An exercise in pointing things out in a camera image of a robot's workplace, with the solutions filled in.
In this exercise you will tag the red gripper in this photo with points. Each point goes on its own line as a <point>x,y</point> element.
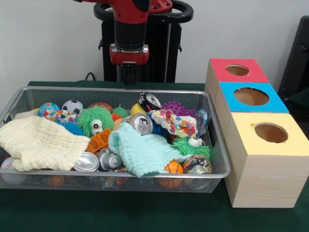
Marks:
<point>130,57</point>

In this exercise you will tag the black and silver drink can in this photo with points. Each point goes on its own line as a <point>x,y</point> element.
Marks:
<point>150,101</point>

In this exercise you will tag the clear plastic packet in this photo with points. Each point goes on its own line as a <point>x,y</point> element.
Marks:
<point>202,120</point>

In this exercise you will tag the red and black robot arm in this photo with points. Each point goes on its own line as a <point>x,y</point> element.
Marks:
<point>130,26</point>

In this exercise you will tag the wooden box with three holes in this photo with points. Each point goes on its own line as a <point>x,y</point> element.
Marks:
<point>265,174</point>

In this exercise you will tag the large green puffer toy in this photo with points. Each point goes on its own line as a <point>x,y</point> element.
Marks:
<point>96,117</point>

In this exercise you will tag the black and white soccer ball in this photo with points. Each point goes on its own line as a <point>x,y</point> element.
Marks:
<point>72,106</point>

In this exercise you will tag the orange plastic toy crate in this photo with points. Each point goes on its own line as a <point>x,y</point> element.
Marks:
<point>99,141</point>

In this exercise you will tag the mint green knitted cloth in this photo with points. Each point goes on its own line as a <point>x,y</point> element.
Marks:
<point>140,149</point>

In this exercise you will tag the globe print ball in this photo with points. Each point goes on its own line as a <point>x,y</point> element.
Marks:
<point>48,108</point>

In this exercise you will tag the small green puffer toy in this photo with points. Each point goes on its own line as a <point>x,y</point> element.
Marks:
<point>183,146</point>

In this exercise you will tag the small orange basketball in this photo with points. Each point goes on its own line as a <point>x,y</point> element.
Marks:
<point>173,167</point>

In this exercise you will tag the cream knitted cloth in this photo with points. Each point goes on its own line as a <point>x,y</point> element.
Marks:
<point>41,142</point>

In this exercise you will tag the dark green table cloth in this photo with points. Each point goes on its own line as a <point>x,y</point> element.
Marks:
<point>120,212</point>

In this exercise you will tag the black upright panel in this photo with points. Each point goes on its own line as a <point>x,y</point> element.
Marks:
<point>297,60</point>

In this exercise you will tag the dark green side cloth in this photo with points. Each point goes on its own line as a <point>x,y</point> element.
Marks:
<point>301,95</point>

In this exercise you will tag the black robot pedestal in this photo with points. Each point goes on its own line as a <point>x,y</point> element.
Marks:
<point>159,48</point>

